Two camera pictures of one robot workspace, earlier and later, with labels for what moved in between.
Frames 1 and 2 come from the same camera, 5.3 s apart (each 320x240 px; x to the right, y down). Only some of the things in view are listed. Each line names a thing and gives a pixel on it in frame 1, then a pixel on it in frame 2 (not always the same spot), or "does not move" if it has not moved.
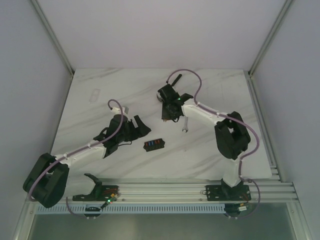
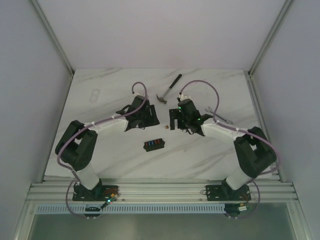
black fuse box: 153,145 does not move
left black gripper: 135,127 -> 152,116
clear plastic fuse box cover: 95,95 does not move
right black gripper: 165,116 -> 175,114
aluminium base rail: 267,189 does not move
